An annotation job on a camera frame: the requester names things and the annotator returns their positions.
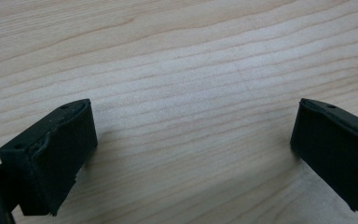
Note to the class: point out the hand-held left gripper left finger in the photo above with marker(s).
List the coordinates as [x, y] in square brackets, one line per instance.
[48, 155]

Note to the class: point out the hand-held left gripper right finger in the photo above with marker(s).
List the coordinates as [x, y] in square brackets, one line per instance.
[335, 149]

